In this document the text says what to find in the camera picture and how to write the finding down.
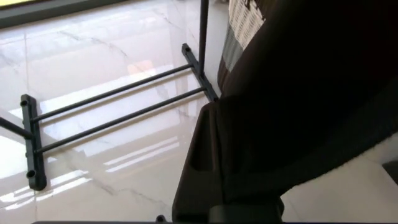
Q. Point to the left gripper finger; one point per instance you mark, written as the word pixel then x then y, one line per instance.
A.
pixel 202 193

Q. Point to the black garment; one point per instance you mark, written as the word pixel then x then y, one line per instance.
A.
pixel 311 93

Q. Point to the black clothes rack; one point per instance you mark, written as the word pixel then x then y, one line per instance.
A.
pixel 115 91

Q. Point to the white laundry basket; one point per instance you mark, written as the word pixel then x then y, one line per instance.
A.
pixel 242 28

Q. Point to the window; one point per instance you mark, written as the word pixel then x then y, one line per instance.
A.
pixel 46 12

